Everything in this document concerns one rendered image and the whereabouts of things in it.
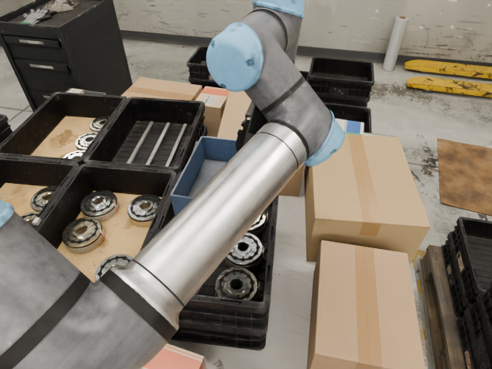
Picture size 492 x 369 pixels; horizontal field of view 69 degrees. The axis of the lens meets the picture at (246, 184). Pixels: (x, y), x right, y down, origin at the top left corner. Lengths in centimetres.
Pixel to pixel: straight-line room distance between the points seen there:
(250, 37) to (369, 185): 73
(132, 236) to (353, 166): 69
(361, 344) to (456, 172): 212
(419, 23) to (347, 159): 300
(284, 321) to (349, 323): 22
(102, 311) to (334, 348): 58
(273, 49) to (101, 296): 35
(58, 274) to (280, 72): 34
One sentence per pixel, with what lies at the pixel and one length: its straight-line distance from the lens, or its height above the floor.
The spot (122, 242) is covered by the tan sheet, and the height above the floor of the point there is 83.
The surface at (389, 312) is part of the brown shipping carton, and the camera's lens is 91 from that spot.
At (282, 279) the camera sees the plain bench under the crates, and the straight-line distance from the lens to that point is 109.
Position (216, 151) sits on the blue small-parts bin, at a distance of 85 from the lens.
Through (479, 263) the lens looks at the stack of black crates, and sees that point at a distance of 193.
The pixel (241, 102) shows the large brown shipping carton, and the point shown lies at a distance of 143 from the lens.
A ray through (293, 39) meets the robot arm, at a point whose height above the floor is 141.
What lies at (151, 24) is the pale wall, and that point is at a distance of 451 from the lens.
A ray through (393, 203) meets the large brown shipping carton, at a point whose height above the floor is 90.
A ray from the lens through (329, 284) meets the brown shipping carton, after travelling 91.
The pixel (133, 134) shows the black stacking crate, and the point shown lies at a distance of 143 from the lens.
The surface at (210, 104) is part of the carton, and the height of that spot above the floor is 85.
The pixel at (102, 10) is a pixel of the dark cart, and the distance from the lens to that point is 275.
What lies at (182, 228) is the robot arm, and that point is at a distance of 39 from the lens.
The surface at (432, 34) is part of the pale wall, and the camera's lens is 413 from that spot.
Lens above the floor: 162
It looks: 43 degrees down
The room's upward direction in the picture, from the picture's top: straight up
